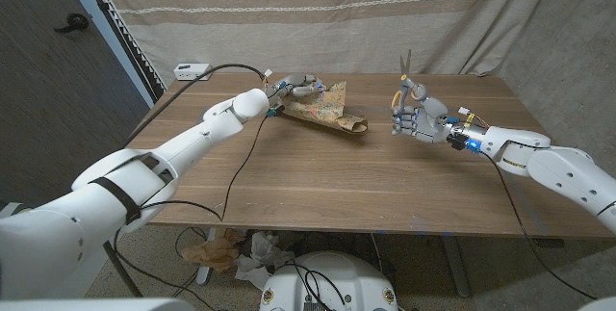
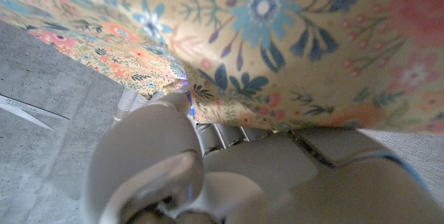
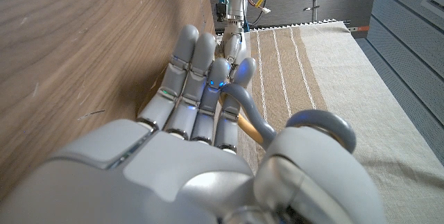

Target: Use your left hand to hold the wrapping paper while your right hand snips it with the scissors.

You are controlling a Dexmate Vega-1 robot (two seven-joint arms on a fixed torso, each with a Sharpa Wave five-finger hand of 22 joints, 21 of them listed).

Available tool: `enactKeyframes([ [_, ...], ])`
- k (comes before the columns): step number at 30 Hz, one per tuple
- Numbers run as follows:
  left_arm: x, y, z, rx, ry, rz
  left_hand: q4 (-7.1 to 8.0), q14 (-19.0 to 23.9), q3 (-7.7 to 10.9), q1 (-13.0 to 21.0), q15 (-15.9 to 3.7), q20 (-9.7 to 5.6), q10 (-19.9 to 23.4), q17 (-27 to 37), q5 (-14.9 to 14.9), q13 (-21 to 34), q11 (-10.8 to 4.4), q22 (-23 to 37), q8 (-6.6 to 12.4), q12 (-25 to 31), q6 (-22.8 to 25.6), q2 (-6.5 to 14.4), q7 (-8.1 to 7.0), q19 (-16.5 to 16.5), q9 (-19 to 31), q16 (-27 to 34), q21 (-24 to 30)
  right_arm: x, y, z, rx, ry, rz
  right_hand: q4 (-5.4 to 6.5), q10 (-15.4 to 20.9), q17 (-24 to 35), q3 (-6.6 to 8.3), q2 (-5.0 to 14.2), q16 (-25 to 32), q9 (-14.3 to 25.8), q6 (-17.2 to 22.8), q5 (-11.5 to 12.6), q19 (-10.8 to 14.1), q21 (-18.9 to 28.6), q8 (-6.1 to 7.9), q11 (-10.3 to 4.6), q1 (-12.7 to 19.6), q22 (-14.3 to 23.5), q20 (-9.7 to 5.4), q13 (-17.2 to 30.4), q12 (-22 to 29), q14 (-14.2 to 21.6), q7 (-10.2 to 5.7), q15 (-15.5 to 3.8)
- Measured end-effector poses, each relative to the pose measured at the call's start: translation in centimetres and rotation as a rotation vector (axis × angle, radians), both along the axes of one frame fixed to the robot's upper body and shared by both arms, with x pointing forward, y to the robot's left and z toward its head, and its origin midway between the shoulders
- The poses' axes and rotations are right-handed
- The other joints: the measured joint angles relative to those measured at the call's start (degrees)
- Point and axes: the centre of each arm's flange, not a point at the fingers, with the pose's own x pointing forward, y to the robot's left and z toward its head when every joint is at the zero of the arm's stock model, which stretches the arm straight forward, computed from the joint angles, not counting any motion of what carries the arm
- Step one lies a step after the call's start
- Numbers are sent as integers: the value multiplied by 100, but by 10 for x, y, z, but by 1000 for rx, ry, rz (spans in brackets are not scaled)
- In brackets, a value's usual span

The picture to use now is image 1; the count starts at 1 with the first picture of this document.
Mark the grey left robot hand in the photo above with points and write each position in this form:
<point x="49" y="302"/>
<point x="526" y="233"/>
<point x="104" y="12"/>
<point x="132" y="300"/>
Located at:
<point x="298" y="82"/>

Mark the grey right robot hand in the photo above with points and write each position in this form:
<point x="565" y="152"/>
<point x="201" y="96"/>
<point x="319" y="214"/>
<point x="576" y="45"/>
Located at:
<point x="428" y="123"/>

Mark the floral tan wrapping paper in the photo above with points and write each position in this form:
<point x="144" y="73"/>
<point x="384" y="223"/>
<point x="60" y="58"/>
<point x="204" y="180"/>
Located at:
<point x="327" y="106"/>

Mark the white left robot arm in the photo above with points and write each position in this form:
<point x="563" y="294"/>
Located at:
<point x="120" y="190"/>

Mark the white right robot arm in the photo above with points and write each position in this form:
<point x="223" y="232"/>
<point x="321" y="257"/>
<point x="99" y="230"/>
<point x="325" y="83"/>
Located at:
<point x="563" y="166"/>

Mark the crumpled white paper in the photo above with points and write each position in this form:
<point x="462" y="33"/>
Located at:
<point x="262" y="253"/>

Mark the crumpled brown paper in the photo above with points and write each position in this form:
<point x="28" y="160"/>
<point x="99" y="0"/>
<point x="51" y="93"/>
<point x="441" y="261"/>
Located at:
<point x="212" y="253"/>

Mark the beige striped cloth backdrop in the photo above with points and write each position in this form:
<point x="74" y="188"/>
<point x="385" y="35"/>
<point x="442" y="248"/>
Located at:
<point x="240" y="17"/>

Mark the white power strip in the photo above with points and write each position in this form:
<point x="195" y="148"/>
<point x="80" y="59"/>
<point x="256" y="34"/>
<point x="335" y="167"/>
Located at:
<point x="192" y="71"/>

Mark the grey table leg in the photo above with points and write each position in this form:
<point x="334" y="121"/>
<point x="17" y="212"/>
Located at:
<point x="457" y="267"/>

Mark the white robot torso base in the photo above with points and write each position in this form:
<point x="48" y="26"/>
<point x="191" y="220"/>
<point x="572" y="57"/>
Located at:
<point x="356" y="277"/>

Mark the black zigzag edge trim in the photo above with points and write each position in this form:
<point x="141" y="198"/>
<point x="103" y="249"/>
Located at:
<point x="130" y="36"/>

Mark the white table leg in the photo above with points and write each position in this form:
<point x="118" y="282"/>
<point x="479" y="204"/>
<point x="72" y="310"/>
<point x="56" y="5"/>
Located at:
<point x="207" y="272"/>

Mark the dark wooden door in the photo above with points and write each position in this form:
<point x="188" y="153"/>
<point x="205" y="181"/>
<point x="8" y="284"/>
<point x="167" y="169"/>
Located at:
<point x="48" y="109"/>

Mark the white robot chest edge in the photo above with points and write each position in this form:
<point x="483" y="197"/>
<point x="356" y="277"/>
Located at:
<point x="96" y="305"/>

